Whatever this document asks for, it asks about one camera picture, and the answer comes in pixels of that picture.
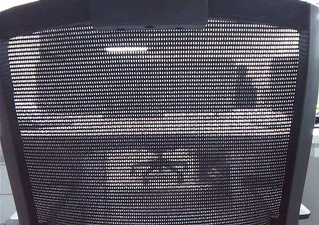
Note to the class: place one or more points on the white drawer cabinet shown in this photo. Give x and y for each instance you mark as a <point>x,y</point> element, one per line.
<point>3,182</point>

